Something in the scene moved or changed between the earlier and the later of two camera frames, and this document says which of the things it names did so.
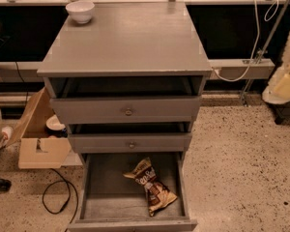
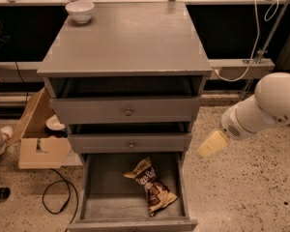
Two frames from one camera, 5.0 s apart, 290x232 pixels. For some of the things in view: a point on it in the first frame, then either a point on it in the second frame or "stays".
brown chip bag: x=158 y=195 stays
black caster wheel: x=2 y=185 → x=1 y=192
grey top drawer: x=125 y=109 stays
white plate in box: x=53 y=123 stays
